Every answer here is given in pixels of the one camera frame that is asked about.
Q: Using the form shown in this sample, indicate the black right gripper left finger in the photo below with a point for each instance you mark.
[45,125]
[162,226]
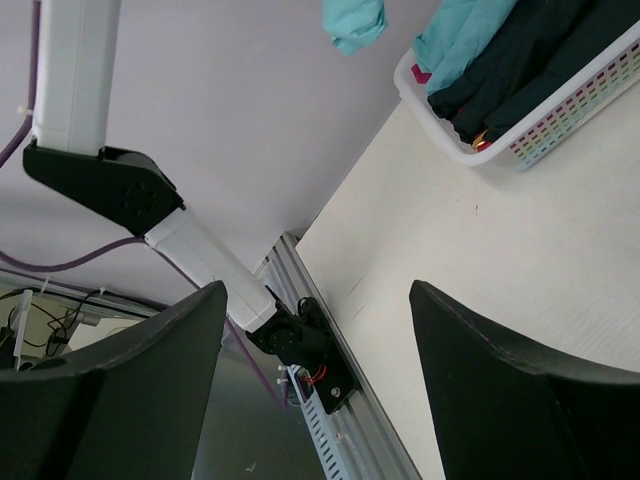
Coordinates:
[130,406]

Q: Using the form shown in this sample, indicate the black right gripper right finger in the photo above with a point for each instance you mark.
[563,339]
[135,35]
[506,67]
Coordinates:
[505,406]

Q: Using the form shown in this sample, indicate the light blue paper napkin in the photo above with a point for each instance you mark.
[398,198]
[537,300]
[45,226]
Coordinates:
[353,24]

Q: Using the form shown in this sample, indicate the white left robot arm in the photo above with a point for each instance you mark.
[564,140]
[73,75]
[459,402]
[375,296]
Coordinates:
[68,153]

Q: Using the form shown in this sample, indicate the magenta rolled napkin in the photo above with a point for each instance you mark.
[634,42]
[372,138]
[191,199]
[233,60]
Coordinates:
[421,77]

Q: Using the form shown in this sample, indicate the dark navy rolled napkin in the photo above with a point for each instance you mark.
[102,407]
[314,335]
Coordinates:
[541,45]

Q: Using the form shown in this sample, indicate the light blue rolled napkin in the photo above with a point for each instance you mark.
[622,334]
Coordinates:
[457,34]

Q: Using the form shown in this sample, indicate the gold knife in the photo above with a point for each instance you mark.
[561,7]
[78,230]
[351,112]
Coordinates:
[480,143]

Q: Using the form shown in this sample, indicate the white plastic basket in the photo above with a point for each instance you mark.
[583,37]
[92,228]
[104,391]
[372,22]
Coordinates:
[589,91]

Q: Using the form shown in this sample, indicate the aluminium front rail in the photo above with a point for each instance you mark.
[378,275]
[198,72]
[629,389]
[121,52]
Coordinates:
[352,435]

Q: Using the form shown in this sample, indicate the white slotted cable duct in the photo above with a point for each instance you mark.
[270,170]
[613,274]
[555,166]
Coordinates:
[325,437]

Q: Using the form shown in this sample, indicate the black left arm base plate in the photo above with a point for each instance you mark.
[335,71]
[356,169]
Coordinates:
[331,376]

